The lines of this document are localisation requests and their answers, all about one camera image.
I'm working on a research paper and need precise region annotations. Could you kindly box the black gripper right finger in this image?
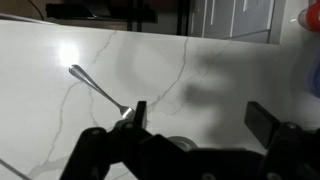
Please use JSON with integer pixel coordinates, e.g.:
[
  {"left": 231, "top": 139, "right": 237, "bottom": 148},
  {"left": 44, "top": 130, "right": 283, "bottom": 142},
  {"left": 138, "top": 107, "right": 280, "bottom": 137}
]
[{"left": 243, "top": 101, "right": 320, "bottom": 180}]

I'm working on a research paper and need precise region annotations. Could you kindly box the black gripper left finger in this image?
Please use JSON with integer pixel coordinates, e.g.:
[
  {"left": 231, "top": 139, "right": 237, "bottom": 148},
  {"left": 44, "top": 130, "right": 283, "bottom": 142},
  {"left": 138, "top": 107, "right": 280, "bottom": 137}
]
[{"left": 59, "top": 100, "right": 148, "bottom": 180}]

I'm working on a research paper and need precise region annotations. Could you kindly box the silver metal bowl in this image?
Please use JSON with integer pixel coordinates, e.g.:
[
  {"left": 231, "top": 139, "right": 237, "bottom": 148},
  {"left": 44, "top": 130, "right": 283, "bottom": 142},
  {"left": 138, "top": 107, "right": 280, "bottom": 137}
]
[{"left": 165, "top": 135, "right": 198, "bottom": 152}]

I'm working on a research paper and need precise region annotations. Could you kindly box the silver metal fork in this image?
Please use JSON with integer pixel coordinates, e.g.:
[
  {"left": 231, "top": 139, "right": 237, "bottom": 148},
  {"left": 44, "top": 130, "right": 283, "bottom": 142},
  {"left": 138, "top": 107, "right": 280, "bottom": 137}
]
[{"left": 68, "top": 64, "right": 136, "bottom": 120}]

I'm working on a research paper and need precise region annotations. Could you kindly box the blue lidded plastic container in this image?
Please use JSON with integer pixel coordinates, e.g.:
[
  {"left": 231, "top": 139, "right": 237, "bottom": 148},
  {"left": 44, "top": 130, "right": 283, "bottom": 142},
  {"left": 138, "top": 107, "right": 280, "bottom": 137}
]
[{"left": 308, "top": 49, "right": 320, "bottom": 98}]

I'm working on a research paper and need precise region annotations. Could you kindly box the orange round lid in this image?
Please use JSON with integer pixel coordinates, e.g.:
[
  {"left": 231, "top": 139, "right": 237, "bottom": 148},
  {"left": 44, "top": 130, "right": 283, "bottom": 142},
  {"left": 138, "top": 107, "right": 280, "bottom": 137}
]
[{"left": 297, "top": 0, "right": 320, "bottom": 33}]

